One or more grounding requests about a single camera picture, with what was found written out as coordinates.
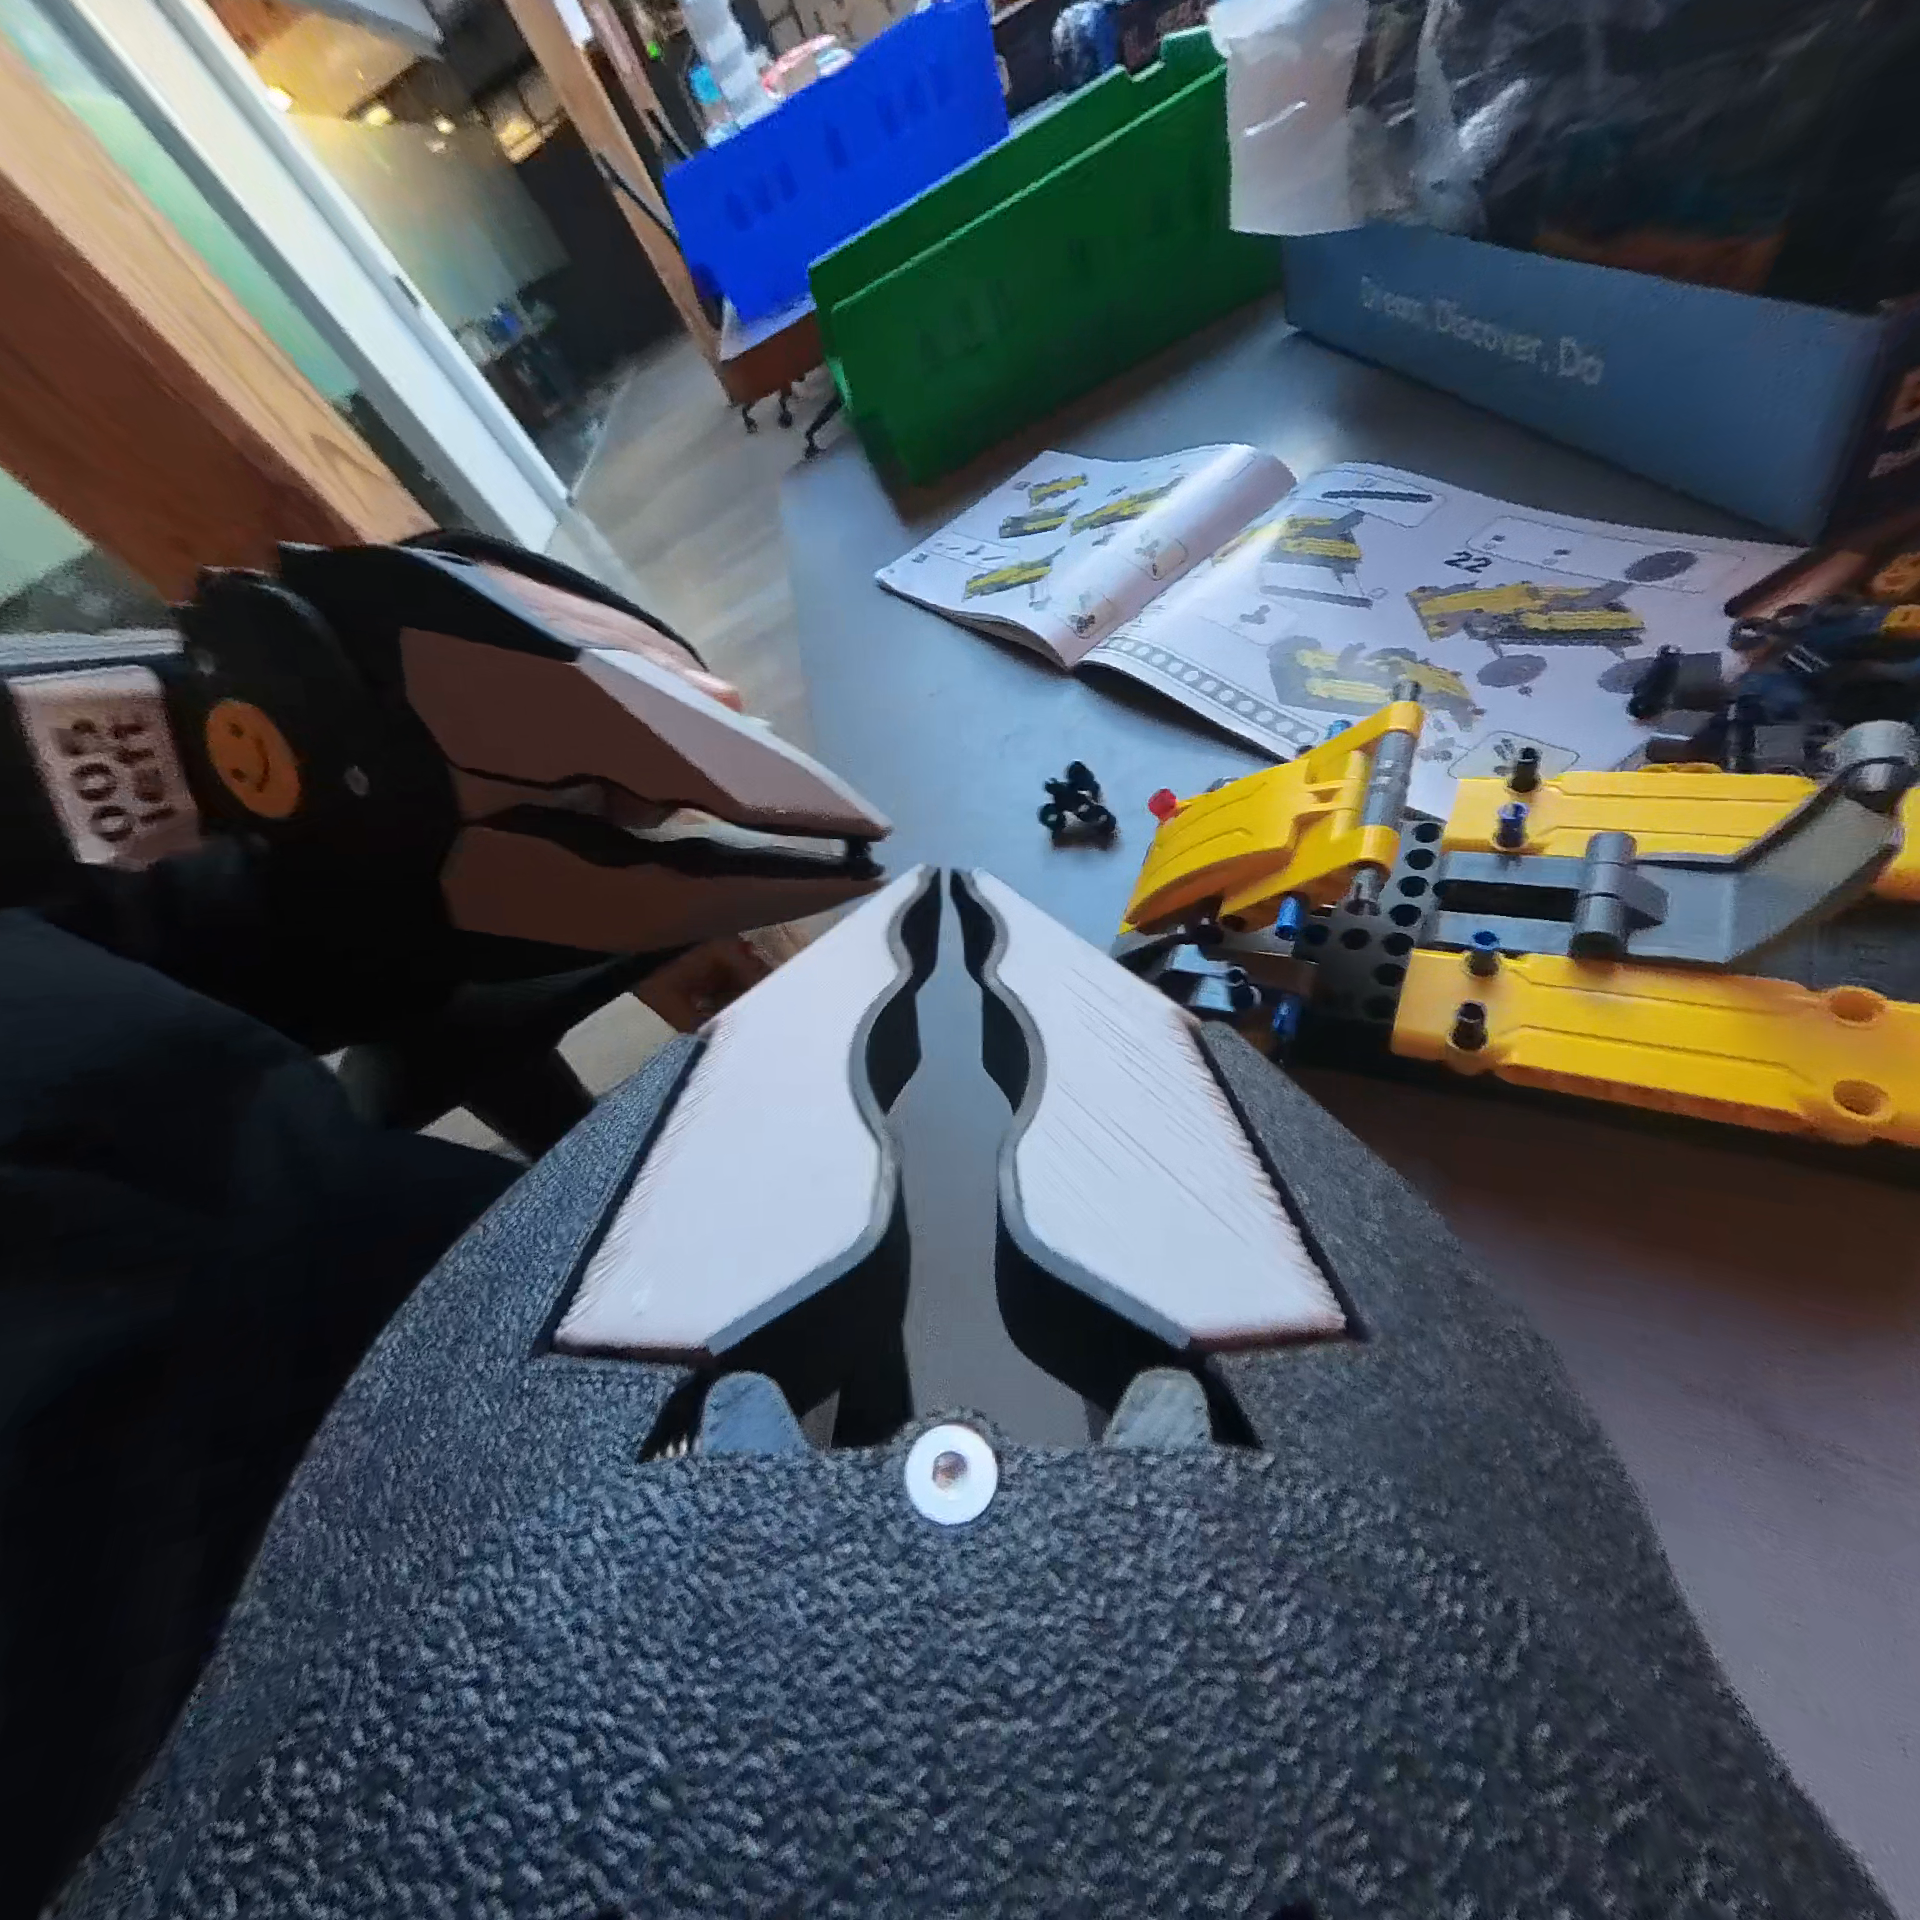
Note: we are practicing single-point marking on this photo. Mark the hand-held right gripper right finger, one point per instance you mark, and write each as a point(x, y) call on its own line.
point(1154, 1169)

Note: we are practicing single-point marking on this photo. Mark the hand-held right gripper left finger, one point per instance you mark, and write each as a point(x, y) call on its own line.
point(734, 1169)

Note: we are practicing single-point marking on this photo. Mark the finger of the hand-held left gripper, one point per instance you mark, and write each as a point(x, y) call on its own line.
point(645, 892)
point(628, 719)

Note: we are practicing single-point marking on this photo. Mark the black brick connector assembly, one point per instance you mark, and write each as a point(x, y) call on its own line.
point(1078, 801)

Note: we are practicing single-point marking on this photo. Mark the yellow grey brick vehicle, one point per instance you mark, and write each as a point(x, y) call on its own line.
point(1650, 1035)

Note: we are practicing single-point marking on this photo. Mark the pile of mixed brick parts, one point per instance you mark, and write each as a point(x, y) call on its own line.
point(1801, 674)

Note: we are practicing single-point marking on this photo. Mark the grey desk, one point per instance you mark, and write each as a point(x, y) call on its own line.
point(1576, 1350)

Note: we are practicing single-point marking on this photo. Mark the person's left hand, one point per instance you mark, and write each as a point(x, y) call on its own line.
point(696, 974)

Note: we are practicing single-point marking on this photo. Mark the blue plastic bin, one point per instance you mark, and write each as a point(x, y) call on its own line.
point(840, 167)

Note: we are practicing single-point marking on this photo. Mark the green plastic bin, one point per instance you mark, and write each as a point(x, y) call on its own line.
point(1050, 301)

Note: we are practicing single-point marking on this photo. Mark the white instruction booklet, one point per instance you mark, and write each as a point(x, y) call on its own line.
point(1349, 554)

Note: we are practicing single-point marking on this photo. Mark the blue cardboard box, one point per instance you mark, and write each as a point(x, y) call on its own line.
point(1501, 347)

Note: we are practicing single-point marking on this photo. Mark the white plastic bag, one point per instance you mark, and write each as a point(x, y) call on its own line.
point(1304, 106)

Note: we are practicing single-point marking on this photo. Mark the dark plastic bag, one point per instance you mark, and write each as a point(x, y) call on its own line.
point(1650, 121)

